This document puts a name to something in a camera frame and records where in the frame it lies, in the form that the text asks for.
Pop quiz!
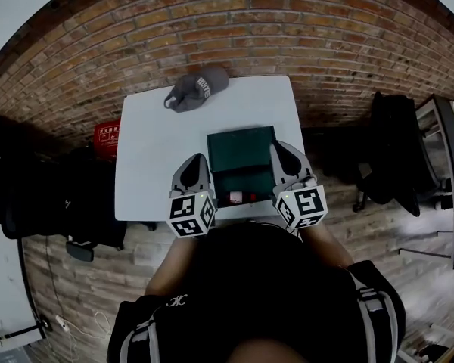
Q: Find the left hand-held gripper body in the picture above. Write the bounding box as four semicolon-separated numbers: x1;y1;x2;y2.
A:
166;188;218;239

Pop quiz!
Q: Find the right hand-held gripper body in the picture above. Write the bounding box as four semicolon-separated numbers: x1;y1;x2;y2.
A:
272;175;329;231

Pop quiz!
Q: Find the dark green box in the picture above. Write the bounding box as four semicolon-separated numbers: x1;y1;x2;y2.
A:
206;125;279;209

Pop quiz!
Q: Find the small red object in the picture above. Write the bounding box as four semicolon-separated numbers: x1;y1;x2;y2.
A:
226;190;259;205

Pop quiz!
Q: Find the person's left forearm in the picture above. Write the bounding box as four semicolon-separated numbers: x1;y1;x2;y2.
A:
145;236;198;299

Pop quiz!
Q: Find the person's right forearm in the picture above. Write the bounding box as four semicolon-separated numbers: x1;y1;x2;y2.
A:
300;223;355;270

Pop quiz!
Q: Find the red plastic crate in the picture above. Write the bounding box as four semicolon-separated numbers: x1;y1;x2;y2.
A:
94;119;123;160

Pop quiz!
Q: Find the grey baseball cap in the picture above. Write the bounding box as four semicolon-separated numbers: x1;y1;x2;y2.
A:
163;64;230;113

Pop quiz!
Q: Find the black office chair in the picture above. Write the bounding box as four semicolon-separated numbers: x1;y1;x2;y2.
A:
353;90;446;219
0;114;128;263

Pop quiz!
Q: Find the person's black striped shirt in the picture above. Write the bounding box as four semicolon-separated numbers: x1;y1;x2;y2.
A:
107;219;408;363

